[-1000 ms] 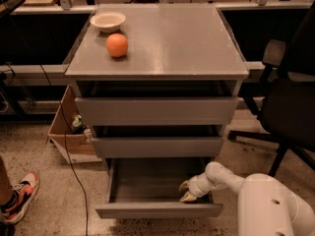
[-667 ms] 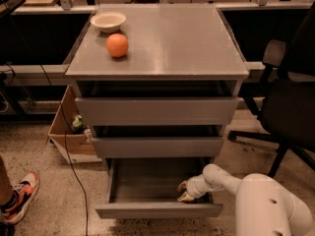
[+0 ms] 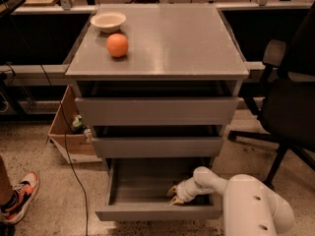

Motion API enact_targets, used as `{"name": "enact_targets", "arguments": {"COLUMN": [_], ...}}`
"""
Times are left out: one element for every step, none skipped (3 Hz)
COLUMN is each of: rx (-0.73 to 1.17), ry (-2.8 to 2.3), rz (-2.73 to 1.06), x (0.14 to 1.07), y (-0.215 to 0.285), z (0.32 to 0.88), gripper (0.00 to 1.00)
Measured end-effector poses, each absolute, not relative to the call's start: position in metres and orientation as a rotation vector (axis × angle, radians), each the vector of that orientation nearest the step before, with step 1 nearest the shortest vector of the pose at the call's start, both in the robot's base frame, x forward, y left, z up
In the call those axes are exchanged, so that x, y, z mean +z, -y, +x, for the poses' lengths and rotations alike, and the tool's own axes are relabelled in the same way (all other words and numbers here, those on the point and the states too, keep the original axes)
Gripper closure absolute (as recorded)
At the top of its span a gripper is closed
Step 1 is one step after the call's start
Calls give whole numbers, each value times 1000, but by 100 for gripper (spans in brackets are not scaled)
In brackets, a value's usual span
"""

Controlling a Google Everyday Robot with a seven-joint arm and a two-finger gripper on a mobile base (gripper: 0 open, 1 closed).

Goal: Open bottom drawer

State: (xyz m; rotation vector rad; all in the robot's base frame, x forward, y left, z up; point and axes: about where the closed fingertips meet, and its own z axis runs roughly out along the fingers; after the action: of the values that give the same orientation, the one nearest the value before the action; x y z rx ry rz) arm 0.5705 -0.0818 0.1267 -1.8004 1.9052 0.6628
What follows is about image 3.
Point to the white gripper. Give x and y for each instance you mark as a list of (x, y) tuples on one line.
[(185, 191)]

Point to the grey bottom drawer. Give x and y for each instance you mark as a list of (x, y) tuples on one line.
[(137, 191)]

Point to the grey drawer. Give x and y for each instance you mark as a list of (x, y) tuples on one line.
[(137, 191), (156, 111), (156, 147)]

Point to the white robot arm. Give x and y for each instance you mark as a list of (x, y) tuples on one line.
[(250, 208)]

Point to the grey middle drawer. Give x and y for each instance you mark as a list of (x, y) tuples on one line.
[(156, 147)]

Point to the grey drawer cabinet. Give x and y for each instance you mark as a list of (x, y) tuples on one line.
[(175, 51)]

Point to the grey top drawer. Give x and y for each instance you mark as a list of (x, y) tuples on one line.
[(156, 111)]

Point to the cardboard box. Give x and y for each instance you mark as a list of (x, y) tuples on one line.
[(73, 144)]

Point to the green bottle in box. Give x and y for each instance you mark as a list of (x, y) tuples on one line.
[(78, 125)]

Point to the black office chair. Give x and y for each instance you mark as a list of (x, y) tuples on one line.
[(287, 113)]

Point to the orange fruit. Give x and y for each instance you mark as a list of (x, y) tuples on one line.
[(117, 45)]

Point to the orange white sneaker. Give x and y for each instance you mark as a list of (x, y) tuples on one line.
[(15, 200)]

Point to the white bowl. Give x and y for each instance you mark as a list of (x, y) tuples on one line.
[(108, 22)]

